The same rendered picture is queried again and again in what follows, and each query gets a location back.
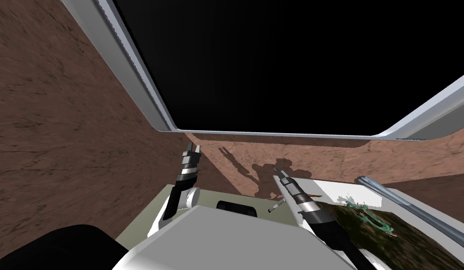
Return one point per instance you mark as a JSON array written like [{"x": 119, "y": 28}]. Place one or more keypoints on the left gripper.
[{"x": 190, "y": 159}]

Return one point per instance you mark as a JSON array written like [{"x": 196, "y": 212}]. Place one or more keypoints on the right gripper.
[{"x": 290, "y": 186}]

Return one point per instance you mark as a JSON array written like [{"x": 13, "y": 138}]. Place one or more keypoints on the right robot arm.
[{"x": 329, "y": 229}]

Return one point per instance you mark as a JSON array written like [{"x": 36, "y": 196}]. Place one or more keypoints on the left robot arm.
[{"x": 176, "y": 198}]

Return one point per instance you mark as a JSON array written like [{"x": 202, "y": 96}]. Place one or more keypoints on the small grey lever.
[{"x": 276, "y": 205}]

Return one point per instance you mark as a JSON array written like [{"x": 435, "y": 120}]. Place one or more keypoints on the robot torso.
[{"x": 232, "y": 243}]

